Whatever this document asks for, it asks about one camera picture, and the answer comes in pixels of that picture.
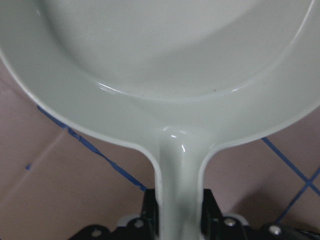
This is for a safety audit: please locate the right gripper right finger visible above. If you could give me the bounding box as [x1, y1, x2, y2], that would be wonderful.
[201, 189, 320, 240]

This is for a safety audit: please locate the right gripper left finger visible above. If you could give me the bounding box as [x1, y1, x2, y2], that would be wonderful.
[70, 189, 160, 240]

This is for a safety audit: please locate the pale green dustpan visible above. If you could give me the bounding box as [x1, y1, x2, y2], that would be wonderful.
[0, 0, 320, 240]

